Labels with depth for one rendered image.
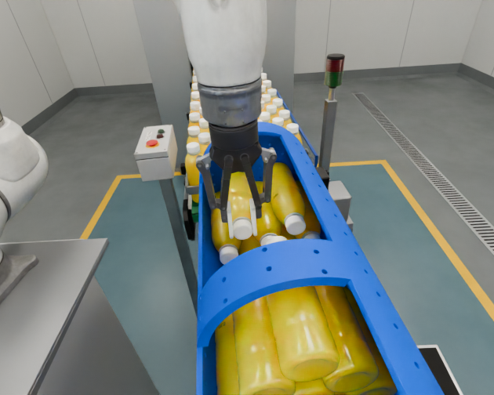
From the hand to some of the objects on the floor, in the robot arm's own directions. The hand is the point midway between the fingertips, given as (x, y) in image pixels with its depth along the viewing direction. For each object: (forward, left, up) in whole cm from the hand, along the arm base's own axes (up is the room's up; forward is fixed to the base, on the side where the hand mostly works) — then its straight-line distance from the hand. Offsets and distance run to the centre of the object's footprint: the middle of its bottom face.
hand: (241, 219), depth 58 cm
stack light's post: (+25, +78, -113) cm, 140 cm away
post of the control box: (-35, +46, -113) cm, 128 cm away
